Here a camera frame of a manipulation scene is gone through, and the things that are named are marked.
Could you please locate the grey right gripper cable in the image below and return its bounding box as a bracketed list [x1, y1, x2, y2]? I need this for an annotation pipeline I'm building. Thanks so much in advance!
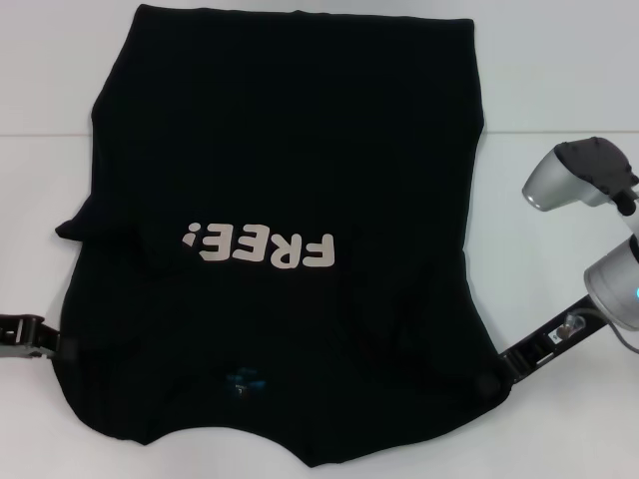
[557, 308, 639, 356]

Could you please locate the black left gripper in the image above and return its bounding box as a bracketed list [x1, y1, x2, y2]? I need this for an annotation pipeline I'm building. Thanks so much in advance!
[0, 312, 80, 362]

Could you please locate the black shirt with FREE print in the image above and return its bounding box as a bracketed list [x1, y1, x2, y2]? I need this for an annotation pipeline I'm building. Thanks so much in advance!
[53, 3, 513, 456]

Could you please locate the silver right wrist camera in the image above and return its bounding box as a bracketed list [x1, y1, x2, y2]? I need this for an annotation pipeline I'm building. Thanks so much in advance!
[520, 136, 639, 216]

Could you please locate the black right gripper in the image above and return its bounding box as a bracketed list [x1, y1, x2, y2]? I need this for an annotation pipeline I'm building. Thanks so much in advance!
[472, 292, 609, 401]

